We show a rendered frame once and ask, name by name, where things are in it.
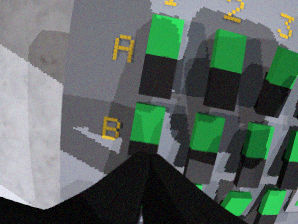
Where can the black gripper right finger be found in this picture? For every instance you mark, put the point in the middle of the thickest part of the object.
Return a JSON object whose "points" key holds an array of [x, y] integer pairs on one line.
{"points": [[170, 198]]}

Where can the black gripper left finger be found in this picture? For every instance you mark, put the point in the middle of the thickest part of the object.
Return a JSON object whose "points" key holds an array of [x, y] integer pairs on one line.
{"points": [[115, 199]]}

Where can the grey switch panel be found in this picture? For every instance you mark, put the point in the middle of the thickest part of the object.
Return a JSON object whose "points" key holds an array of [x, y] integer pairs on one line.
{"points": [[211, 85]]}

